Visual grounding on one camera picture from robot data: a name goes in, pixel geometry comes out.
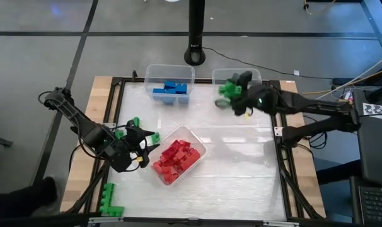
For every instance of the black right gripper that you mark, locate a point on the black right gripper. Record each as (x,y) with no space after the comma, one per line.
(252,99)

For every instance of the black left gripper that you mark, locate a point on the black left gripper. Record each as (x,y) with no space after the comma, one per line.
(129,151)

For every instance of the long green toy building block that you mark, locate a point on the long green toy building block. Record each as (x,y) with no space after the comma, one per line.
(107,195)
(119,134)

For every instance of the clear plastic bin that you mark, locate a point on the clear plastic bin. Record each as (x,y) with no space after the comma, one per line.
(169,71)
(219,75)
(178,132)

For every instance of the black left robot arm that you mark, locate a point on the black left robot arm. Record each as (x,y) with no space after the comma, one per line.
(84,126)

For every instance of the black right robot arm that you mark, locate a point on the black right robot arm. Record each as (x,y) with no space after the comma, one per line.
(320,107)

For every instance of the white floor tag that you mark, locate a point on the white floor tag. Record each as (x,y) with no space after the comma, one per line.
(296,72)

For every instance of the black table clamp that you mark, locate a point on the black table clamp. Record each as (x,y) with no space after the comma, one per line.
(134,75)

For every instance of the black pole stand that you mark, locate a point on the black pole stand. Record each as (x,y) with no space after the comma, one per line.
(195,31)

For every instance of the translucent plastic table sheet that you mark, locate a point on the translucent plastic table sheet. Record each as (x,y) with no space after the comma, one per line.
(241,176)

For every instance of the black crossbar with silver brackets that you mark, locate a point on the black crossbar with silver brackets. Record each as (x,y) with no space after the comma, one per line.
(36,221)

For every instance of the person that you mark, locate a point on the person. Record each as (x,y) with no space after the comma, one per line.
(20,198)

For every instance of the white printed paper sheet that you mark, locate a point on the white printed paper sheet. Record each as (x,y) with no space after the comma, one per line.
(377,111)

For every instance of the black desk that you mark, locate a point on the black desk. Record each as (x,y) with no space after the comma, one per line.
(377,157)

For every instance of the black laptop keyboard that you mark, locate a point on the black laptop keyboard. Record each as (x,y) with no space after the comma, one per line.
(377,206)

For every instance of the black metal table frame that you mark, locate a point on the black metal table frame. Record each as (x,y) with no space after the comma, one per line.
(116,82)

